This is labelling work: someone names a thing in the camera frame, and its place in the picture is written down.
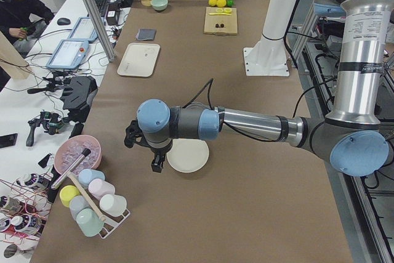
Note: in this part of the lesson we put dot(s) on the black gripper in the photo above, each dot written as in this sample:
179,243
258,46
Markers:
159,152

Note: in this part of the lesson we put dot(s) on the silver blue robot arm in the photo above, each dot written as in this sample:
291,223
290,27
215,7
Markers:
348,137

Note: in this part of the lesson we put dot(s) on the cream rectangular tray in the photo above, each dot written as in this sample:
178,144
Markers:
139,60

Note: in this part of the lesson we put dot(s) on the cream round plate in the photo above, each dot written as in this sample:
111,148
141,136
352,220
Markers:
188,155

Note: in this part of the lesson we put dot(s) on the white plastic cup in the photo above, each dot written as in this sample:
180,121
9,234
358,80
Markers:
114,205

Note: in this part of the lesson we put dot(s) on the pink plastic cup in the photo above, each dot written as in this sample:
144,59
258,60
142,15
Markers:
98,188

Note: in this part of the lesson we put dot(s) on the metal muddler stick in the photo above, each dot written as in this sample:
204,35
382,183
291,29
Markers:
55,185

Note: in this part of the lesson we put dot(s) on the white cup rack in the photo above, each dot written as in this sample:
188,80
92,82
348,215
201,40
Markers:
112,223

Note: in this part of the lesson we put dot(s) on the grey blue plastic cup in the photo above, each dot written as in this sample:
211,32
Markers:
77,204

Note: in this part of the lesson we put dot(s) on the mint plastic cup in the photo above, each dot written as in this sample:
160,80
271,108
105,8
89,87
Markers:
89,223

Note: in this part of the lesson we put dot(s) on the pink bowl with ice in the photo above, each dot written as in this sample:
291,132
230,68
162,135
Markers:
73,148

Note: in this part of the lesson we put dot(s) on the yellow plastic cup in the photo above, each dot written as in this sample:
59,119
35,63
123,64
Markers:
67,193

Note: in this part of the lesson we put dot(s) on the black gripper stand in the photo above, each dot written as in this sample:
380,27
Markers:
77,98

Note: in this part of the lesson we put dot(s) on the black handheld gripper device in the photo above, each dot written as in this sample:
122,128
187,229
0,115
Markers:
52,123

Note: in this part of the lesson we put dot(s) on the grey folded cloth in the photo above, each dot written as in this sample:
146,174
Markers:
145,34

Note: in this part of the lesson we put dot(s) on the teach pendant tablet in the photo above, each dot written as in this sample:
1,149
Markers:
68,55
83,29

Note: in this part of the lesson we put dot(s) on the black smartphone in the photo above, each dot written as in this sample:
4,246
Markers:
8,140

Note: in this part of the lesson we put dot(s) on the wooden cutting board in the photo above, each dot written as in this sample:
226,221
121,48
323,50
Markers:
230,22

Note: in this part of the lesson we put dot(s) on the mint green bowl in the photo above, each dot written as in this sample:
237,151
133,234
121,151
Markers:
159,5

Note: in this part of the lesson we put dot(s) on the black computer mouse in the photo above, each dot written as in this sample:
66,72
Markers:
63,21

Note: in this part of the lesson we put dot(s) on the yellow lemon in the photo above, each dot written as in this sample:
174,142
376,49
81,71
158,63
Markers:
221,3
212,3

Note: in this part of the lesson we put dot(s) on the seated person in black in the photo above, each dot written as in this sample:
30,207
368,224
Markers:
23,21

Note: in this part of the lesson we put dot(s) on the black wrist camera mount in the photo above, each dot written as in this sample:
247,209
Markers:
134,135

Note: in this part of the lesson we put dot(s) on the aluminium frame post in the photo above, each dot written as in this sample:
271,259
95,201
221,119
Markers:
99,28

